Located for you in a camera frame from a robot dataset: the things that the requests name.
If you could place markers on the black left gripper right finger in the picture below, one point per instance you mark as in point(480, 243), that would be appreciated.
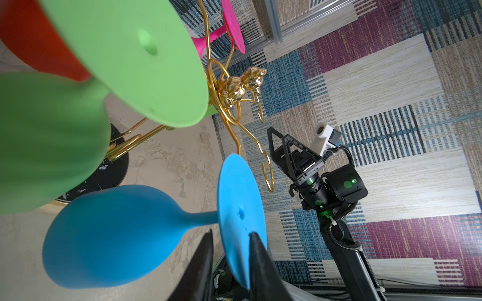
point(265, 282)

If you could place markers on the red wine glass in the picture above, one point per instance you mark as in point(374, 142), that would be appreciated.
point(28, 33)

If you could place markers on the green wine glass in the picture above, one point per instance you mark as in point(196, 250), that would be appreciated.
point(56, 131)

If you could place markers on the gold wine glass rack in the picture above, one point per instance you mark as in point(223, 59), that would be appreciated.
point(229, 94)

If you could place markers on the magenta wine glass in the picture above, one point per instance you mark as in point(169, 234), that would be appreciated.
point(231, 27)

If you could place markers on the blue front wine glass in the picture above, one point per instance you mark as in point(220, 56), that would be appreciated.
point(115, 236)

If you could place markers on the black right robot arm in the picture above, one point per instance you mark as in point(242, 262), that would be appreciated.
point(326, 181)

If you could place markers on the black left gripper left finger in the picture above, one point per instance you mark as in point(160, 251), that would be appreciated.
point(196, 282)

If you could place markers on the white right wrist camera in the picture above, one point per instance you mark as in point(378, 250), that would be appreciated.
point(326, 138)

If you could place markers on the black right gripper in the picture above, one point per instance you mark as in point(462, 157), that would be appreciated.
point(294, 159)

